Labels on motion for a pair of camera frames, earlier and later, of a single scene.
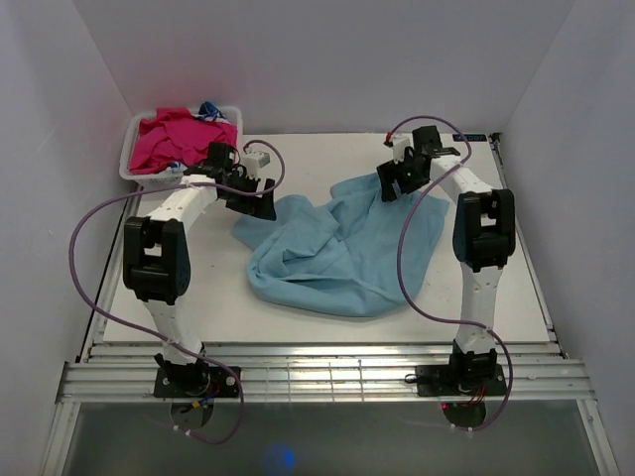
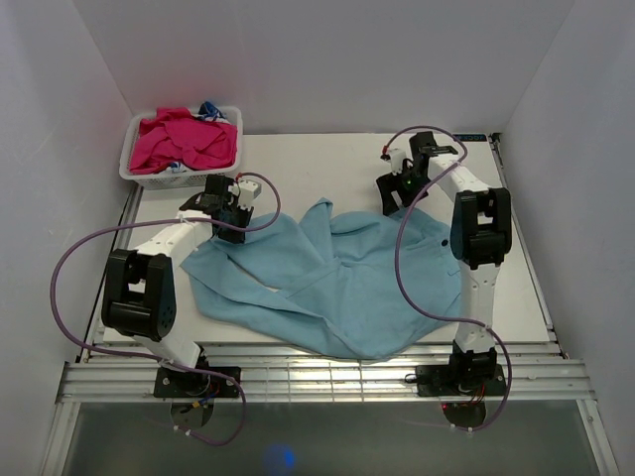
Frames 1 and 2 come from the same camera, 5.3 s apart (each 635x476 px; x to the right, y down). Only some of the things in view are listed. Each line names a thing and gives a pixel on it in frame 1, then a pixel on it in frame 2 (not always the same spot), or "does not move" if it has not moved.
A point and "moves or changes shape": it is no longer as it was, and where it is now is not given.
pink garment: x=176 y=136 does not move
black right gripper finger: x=390 y=189 to x=394 y=203
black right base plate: x=460 y=380 does not move
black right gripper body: x=407 y=176 does not move
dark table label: x=469 y=137 does not move
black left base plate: x=194 y=382 does not move
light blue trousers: x=339 y=258 moves or changes shape
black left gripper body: x=240 y=202 to x=237 y=216
